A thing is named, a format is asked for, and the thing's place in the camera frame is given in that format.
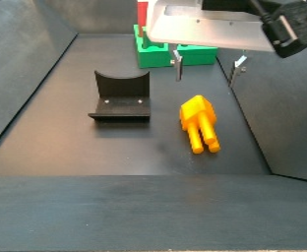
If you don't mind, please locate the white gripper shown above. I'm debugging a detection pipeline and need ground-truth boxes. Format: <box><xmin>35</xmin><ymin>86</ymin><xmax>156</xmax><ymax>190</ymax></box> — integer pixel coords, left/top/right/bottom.
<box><xmin>147</xmin><ymin>0</ymin><xmax>273</xmax><ymax>88</ymax></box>

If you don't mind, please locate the yellow three prong object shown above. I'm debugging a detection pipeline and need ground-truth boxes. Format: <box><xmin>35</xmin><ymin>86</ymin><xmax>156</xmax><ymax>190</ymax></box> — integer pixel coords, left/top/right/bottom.
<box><xmin>181</xmin><ymin>94</ymin><xmax>221</xmax><ymax>154</ymax></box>

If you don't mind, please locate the green foam peg board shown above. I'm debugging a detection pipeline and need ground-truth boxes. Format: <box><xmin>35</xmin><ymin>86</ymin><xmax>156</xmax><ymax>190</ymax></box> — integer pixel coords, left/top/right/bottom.
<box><xmin>132</xmin><ymin>25</ymin><xmax>218</xmax><ymax>68</ymax></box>

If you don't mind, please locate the black curved fixture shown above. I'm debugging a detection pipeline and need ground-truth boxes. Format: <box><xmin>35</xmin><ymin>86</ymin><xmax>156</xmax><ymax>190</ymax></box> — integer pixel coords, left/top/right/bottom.
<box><xmin>88</xmin><ymin>71</ymin><xmax>151</xmax><ymax>120</ymax></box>

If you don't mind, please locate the green arch peg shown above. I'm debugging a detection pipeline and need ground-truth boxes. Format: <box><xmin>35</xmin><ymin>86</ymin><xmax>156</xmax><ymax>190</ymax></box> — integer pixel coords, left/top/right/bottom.
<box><xmin>142</xmin><ymin>32</ymin><xmax>164</xmax><ymax>49</ymax></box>

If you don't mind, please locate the red rectangular block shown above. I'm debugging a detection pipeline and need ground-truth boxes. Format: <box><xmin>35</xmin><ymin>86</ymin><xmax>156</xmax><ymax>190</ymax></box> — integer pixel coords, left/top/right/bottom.
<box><xmin>136</xmin><ymin>0</ymin><xmax>148</xmax><ymax>36</ymax></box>

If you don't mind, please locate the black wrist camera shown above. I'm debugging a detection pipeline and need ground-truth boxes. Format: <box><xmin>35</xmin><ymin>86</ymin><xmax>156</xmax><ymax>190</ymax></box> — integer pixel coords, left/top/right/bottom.
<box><xmin>201</xmin><ymin>0</ymin><xmax>307</xmax><ymax>58</ymax></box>

